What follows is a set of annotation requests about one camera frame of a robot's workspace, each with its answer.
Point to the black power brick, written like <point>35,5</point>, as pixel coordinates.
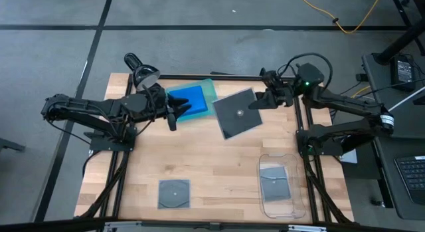
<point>403,72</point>

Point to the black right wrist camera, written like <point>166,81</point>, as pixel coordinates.
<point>270,79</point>

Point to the teal translucent plastic bin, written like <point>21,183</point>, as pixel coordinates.
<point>212,95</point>

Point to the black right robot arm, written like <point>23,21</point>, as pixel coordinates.
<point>345,105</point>

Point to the clear CD case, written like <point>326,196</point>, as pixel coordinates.
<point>174,193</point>

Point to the black keyboard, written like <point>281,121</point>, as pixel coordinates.
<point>413,179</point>

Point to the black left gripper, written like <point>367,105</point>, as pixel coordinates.
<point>157,102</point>

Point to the black round desk lamp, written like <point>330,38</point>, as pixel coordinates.
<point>142,74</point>

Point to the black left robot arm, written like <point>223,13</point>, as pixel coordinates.
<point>99,109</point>

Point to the black aluminium table frame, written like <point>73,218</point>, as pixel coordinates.
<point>232,76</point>

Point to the dark grey desk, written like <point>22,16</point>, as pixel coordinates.
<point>398,139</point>

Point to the black jewel case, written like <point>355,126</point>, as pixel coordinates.
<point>237,119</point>
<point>275,183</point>

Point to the black desk leg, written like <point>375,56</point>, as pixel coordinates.
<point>401,39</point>

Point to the clear plastic bin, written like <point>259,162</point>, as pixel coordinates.
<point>282,212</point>

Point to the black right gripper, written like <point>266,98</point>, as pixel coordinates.
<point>282,94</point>

